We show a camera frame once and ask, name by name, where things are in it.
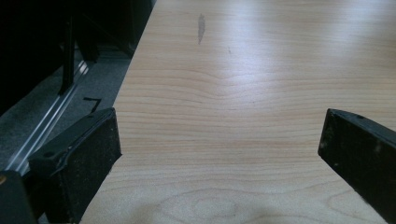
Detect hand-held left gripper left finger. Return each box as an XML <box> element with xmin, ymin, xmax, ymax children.
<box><xmin>27</xmin><ymin>107</ymin><xmax>122</xmax><ymax>224</ymax></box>

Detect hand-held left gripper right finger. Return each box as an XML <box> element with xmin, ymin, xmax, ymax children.
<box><xmin>318</xmin><ymin>108</ymin><xmax>396</xmax><ymax>224</ymax></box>

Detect black metal stand leg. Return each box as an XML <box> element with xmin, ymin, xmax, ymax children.
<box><xmin>58</xmin><ymin>12</ymin><xmax>77</xmax><ymax>96</ymax></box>

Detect silver metal rail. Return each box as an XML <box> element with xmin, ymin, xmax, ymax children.
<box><xmin>5</xmin><ymin>59</ymin><xmax>90</xmax><ymax>175</ymax></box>

